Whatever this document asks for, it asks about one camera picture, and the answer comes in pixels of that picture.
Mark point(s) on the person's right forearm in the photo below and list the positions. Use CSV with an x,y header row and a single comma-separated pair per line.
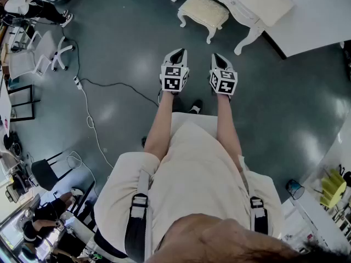
x,y
229,130

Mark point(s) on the person's left forearm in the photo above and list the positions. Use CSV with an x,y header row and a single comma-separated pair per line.
x,y
158,127

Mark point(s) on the black metal frame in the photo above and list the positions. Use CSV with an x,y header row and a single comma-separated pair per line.
x,y
32,103

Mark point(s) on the white side table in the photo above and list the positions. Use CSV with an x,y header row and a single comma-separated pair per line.
x,y
4,105

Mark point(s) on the black stool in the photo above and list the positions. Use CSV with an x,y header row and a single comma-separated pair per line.
x,y
44,174

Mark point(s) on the black waste bin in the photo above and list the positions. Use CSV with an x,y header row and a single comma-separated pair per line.
x,y
295,189

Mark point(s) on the cream cushioned white stool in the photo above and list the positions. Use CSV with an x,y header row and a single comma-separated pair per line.
x,y
204,11

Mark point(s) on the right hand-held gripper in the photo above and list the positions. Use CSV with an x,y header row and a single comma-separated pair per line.
x,y
223,82

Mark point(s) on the white power strip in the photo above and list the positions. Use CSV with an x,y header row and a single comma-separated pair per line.
x,y
78,82

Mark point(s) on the white counter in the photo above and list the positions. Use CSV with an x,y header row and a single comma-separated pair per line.
x,y
315,218

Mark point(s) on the person's black white shoe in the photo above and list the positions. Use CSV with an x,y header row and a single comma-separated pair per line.
x,y
196,106
143,141

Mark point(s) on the yellow chair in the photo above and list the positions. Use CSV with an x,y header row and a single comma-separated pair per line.
x,y
333,186

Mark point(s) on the white dressing table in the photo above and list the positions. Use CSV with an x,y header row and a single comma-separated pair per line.
x,y
255,7

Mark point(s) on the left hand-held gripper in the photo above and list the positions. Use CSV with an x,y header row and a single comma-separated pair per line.
x,y
172,79

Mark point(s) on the white office chair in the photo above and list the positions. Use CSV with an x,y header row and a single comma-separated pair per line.
x,y
41,53

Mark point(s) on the white raised platform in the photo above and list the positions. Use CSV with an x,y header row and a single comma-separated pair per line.
x,y
318,15

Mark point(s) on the person's cream shirt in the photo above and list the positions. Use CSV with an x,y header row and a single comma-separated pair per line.
x,y
197,179

